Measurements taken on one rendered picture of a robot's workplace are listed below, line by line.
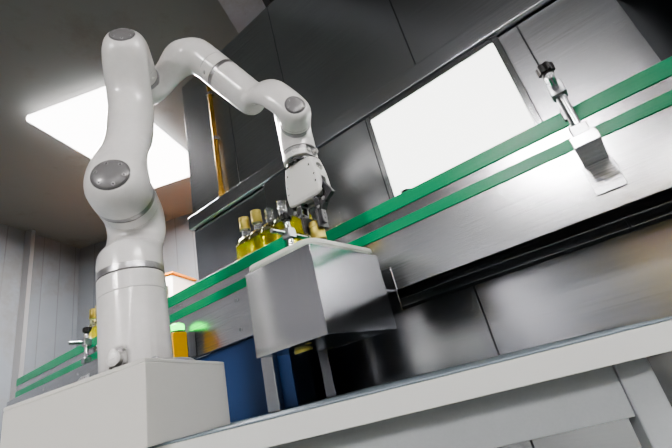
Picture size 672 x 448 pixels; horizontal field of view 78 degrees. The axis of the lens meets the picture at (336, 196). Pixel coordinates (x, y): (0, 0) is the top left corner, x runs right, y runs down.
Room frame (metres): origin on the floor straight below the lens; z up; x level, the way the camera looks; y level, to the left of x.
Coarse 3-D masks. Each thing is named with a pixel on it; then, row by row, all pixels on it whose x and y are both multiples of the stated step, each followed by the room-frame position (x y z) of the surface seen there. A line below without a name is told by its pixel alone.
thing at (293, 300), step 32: (288, 256) 0.71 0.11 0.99; (320, 256) 0.70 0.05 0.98; (352, 256) 0.79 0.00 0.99; (256, 288) 0.76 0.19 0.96; (288, 288) 0.72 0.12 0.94; (320, 288) 0.69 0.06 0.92; (352, 288) 0.77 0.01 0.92; (384, 288) 0.86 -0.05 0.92; (256, 320) 0.77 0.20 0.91; (288, 320) 0.72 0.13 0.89; (320, 320) 0.69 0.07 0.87; (352, 320) 0.75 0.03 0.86; (384, 320) 0.83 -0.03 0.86; (256, 352) 0.77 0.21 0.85; (288, 352) 0.81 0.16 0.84
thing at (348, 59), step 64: (320, 0) 1.14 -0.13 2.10; (384, 0) 1.01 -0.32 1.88; (448, 0) 0.92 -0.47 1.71; (512, 0) 0.82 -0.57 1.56; (576, 0) 0.78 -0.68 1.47; (640, 0) 0.73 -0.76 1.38; (256, 64) 1.34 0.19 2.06; (320, 64) 1.18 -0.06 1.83; (384, 64) 1.05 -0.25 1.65; (448, 64) 0.95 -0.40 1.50; (512, 64) 0.88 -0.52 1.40; (576, 64) 0.82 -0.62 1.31; (640, 64) 0.76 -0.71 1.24; (192, 128) 1.59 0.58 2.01; (256, 128) 1.37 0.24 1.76; (320, 128) 1.21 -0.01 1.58; (192, 192) 1.61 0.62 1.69; (256, 192) 1.40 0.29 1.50; (576, 256) 0.92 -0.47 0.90; (640, 256) 0.86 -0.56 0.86; (448, 320) 1.09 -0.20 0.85; (512, 320) 1.01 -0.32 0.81; (576, 320) 0.94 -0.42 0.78; (640, 320) 0.89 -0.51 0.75
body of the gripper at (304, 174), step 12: (300, 156) 0.83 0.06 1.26; (288, 168) 0.86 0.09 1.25; (300, 168) 0.84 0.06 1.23; (312, 168) 0.82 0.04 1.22; (288, 180) 0.86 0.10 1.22; (300, 180) 0.84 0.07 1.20; (312, 180) 0.83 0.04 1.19; (324, 180) 0.85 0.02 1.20; (288, 192) 0.87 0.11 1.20; (300, 192) 0.85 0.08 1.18; (312, 192) 0.83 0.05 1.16; (324, 192) 0.86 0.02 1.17; (312, 204) 0.89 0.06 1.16
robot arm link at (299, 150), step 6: (300, 144) 0.82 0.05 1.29; (306, 144) 0.83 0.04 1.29; (288, 150) 0.83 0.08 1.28; (294, 150) 0.82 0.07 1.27; (300, 150) 0.82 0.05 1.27; (306, 150) 0.83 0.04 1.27; (312, 150) 0.84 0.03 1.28; (282, 156) 0.85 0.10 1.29; (288, 156) 0.83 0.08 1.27; (294, 156) 0.83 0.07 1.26; (312, 156) 0.85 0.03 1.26
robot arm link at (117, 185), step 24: (120, 48) 0.68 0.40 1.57; (144, 48) 0.71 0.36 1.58; (120, 72) 0.71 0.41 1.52; (144, 72) 0.73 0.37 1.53; (120, 96) 0.72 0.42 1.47; (144, 96) 0.75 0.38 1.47; (120, 120) 0.72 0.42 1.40; (144, 120) 0.75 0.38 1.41; (120, 144) 0.70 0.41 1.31; (144, 144) 0.73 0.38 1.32; (96, 168) 0.65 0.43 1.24; (120, 168) 0.66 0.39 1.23; (144, 168) 0.70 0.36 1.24; (96, 192) 0.66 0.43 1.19; (120, 192) 0.67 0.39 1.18; (144, 192) 0.71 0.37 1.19; (120, 216) 0.72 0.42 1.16
